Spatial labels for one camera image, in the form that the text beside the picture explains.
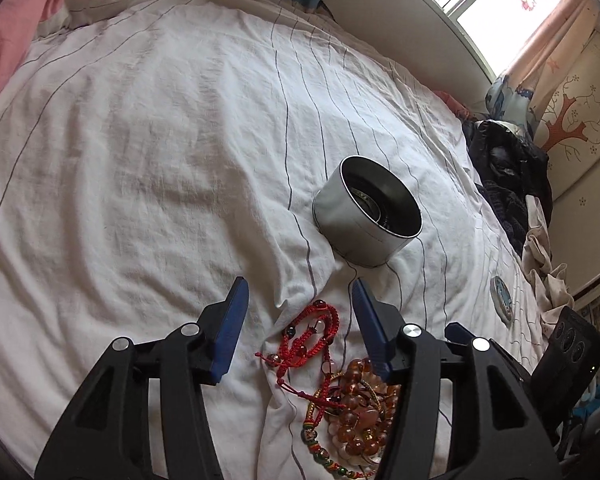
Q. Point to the dark clothes pile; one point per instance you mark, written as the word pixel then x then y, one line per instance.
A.
pixel 510 170

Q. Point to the round silver tin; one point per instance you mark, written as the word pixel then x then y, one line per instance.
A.
pixel 352 220

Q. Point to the small pink cloth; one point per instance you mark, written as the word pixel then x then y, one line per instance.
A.
pixel 455 105

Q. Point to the pink blanket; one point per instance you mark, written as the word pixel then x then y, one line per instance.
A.
pixel 15 20

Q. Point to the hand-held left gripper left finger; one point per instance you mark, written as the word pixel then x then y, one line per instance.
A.
pixel 230 332

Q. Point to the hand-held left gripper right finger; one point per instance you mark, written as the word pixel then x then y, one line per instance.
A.
pixel 375 332

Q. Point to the window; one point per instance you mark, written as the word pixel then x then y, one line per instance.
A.
pixel 475 5

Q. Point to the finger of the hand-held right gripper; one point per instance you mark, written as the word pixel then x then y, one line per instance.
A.
pixel 457 333

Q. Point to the pink curtain with blue hem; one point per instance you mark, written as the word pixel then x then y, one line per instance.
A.
pixel 550 45

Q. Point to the beige garment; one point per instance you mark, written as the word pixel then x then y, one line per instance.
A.
pixel 542 260

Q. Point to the round tin lid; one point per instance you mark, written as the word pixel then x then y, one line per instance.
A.
pixel 502 299

